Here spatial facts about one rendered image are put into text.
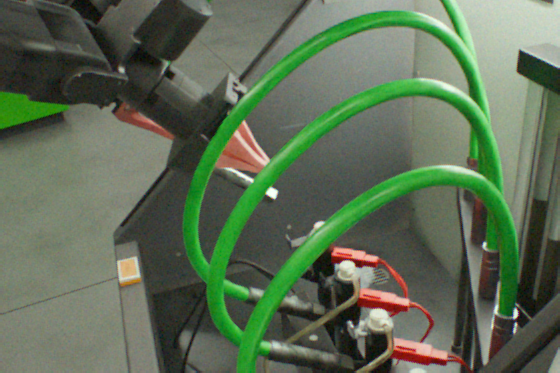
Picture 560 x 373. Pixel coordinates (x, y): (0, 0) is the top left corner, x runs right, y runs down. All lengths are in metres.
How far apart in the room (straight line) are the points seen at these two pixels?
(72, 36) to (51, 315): 2.01
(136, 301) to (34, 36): 0.49
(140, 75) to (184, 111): 0.05
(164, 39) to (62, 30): 0.09
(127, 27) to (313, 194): 0.59
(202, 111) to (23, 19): 0.18
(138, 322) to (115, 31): 0.44
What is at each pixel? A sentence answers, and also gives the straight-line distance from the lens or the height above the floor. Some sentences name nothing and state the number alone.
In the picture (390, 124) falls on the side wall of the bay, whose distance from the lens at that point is 1.07.
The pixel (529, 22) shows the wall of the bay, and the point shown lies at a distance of 0.78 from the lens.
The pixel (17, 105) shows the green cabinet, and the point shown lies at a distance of 3.98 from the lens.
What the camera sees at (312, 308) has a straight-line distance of 0.67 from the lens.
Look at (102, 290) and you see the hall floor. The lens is 2.52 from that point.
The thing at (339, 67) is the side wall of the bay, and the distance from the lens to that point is 0.99.
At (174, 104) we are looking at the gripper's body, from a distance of 0.60.
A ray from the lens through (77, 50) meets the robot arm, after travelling 0.53.
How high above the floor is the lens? 1.53
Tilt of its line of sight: 31 degrees down
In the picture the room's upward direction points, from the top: 5 degrees counter-clockwise
